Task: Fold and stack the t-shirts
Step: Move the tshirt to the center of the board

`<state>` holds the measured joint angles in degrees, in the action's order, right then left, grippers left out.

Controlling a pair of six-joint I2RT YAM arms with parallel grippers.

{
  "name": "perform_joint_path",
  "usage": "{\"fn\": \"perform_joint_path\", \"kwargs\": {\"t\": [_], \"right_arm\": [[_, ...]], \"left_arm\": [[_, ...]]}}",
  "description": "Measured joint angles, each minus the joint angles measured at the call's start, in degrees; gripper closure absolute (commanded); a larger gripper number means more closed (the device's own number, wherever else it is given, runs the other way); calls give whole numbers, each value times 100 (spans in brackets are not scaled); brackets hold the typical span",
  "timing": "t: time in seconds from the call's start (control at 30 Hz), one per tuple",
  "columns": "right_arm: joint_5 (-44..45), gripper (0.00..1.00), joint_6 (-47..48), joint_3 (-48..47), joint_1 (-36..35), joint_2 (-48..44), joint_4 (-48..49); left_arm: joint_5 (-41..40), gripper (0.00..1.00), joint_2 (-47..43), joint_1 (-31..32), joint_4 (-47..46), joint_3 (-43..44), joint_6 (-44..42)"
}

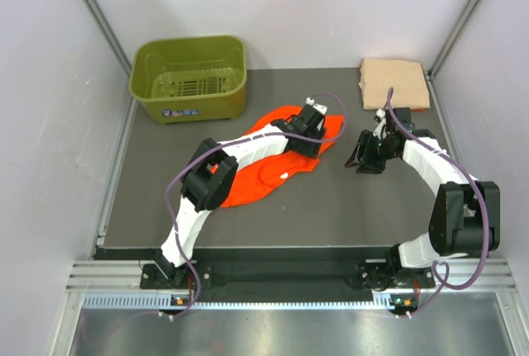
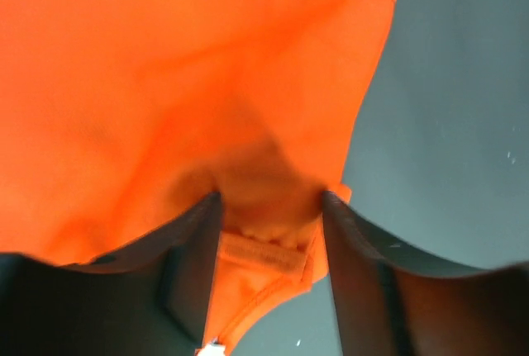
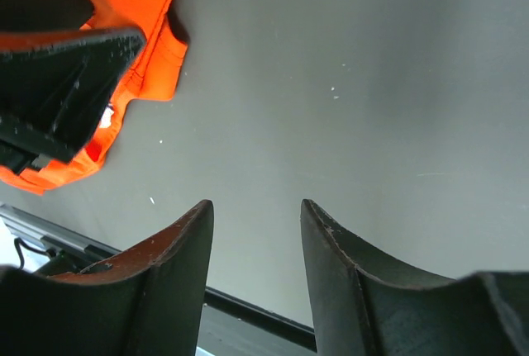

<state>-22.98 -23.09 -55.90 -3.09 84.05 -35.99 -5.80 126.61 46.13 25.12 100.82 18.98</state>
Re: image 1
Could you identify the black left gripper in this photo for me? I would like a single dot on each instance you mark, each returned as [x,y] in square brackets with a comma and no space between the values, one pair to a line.
[312,149]

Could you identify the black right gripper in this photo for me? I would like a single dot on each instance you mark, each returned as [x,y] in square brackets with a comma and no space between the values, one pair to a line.
[363,154]

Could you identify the orange t shirt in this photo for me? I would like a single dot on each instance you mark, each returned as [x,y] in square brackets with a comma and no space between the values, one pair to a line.
[259,179]

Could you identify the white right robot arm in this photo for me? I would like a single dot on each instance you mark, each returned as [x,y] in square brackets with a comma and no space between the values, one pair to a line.
[465,219]

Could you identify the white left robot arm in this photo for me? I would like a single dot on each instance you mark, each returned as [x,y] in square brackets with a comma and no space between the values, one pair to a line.
[211,173]

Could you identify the folded beige t shirt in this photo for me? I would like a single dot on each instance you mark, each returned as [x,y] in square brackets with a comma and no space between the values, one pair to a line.
[407,79]

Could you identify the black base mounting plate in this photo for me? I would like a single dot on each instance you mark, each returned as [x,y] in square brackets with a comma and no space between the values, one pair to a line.
[351,274]

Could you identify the green plastic basket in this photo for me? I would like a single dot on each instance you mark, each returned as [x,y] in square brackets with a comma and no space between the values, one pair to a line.
[190,79]

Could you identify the white slotted cable duct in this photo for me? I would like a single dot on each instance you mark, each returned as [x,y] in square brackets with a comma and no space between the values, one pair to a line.
[173,302]

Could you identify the right aluminium corner post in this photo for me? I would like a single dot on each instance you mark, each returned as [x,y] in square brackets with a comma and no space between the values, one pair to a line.
[456,32]

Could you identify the aluminium corner post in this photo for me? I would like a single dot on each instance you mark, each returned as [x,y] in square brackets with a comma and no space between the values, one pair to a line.
[108,34]
[456,32]

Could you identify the left aluminium corner post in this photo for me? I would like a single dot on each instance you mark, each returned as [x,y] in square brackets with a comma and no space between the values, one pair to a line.
[108,34]

